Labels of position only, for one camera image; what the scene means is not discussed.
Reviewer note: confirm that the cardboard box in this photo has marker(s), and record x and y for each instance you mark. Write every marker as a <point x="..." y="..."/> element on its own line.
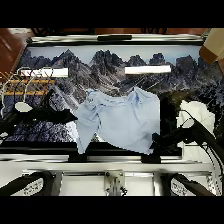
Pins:
<point x="213" y="45"/>

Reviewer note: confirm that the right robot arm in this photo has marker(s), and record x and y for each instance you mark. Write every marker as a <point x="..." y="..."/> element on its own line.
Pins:
<point x="203" y="135"/>

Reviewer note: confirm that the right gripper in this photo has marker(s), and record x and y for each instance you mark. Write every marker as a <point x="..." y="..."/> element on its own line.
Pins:
<point x="162" y="140"/>

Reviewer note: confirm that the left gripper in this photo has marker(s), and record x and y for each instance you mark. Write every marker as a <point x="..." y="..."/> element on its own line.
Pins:
<point x="63" y="116"/>

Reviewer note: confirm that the silver frame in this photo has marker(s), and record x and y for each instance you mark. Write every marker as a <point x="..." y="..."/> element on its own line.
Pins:
<point x="113" y="166"/>

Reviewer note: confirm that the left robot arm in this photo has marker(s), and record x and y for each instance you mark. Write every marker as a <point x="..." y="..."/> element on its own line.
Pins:
<point x="23" y="117"/>

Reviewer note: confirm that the light blue shirt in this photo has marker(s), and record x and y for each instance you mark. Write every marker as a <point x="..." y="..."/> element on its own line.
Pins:
<point x="126" y="120"/>

